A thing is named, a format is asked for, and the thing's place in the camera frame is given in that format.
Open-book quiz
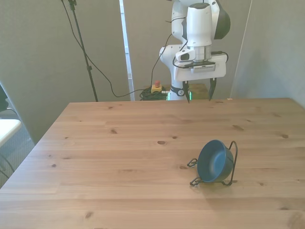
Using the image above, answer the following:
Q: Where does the black cable from tripod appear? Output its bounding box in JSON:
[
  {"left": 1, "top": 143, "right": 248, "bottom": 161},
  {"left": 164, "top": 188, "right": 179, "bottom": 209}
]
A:
[{"left": 61, "top": 0, "right": 145, "bottom": 98}]

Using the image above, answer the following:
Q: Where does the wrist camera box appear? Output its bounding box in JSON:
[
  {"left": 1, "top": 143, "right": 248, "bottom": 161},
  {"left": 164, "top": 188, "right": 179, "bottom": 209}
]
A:
[{"left": 184, "top": 61, "right": 217, "bottom": 73}]

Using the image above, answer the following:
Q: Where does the black object beside side table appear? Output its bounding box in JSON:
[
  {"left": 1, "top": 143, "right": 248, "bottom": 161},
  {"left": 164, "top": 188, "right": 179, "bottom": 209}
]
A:
[{"left": 0, "top": 84, "right": 8, "bottom": 113}]

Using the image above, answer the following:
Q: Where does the black wire bowl rack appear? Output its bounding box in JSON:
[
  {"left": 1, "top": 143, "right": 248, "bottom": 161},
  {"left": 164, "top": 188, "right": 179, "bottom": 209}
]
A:
[{"left": 186, "top": 140, "right": 238, "bottom": 187}]

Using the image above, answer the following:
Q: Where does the blue bowl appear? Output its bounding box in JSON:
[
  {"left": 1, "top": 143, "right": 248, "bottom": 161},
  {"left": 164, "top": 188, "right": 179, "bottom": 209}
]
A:
[{"left": 197, "top": 139, "right": 234, "bottom": 184}]

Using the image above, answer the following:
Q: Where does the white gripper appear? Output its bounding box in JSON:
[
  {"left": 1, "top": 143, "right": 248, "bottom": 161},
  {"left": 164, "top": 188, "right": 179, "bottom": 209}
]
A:
[{"left": 173, "top": 53, "right": 227, "bottom": 104}]

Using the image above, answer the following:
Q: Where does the black cable along robot arm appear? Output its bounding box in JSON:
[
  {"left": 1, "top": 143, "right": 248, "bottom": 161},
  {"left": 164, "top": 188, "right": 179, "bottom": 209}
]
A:
[{"left": 151, "top": 20, "right": 229, "bottom": 87}]

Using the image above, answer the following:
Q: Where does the white divider post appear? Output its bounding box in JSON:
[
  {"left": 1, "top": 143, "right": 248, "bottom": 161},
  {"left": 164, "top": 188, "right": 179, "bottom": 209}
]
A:
[{"left": 119, "top": 0, "right": 135, "bottom": 102}]

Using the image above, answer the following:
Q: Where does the yellow emergency stop button box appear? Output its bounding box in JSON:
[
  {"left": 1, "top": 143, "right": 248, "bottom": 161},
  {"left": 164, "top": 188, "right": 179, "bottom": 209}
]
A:
[{"left": 151, "top": 80, "right": 163, "bottom": 94}]

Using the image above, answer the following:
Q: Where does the coil of dark cables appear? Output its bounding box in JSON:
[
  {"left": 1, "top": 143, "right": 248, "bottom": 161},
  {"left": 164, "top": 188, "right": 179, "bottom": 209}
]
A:
[{"left": 139, "top": 87, "right": 171, "bottom": 102}]

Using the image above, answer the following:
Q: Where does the black tripod stand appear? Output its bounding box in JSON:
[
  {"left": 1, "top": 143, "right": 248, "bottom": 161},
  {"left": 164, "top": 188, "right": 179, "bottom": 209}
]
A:
[{"left": 61, "top": 0, "right": 99, "bottom": 103}]

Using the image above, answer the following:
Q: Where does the white side table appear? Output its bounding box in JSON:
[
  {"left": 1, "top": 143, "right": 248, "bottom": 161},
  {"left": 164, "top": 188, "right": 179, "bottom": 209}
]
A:
[{"left": 0, "top": 119, "right": 22, "bottom": 147}]

